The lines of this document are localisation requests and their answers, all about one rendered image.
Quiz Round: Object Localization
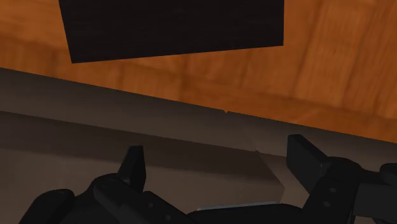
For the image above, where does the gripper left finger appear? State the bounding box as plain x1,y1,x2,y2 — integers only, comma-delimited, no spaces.
19,145,197,224

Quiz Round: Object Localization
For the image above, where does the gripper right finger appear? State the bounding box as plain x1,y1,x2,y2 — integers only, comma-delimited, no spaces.
286,134,397,224

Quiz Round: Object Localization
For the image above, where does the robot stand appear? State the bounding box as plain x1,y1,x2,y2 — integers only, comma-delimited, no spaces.
58,0,285,64

